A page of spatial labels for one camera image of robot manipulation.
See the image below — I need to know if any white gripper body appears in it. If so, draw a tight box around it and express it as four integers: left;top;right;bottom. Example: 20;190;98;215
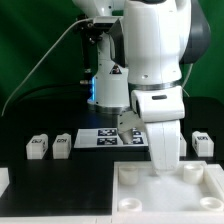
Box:
145;120;181;172

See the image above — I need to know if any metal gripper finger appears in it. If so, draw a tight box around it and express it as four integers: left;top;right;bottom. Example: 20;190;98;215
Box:
118;111;143;144

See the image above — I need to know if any white square tabletop part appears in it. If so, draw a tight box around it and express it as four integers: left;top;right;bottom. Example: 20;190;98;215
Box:
112;161;224;224

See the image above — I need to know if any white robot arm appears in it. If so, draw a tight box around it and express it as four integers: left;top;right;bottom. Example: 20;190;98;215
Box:
72;0;210;171

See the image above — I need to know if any white sheet with AprilTags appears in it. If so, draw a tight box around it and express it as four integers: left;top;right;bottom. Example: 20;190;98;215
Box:
74;128;148;148

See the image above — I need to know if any white obstacle block left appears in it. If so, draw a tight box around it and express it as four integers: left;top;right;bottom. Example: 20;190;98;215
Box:
0;168;10;197

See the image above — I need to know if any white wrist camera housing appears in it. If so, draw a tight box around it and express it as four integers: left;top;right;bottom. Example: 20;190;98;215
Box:
131;86;185;123

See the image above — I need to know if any black cable on table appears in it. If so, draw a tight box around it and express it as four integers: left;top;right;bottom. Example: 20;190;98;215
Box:
9;82;91;108

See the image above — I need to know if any grey camera on stand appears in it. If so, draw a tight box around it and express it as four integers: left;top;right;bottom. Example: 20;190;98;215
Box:
93;16;120;32

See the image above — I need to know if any white camera cable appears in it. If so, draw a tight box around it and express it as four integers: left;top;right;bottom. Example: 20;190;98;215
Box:
0;17;95;117

